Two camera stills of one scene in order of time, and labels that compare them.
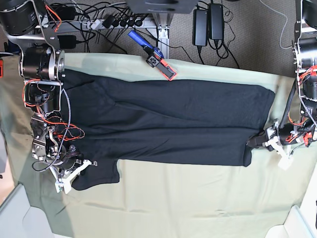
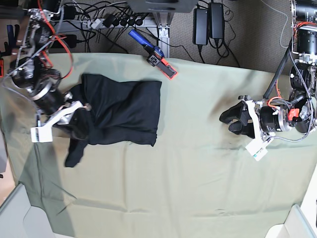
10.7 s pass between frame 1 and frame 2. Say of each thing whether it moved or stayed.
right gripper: moved
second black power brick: stayed
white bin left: stayed
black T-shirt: moved
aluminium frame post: stayed
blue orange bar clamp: stayed
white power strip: stayed
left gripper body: moved
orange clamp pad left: stayed
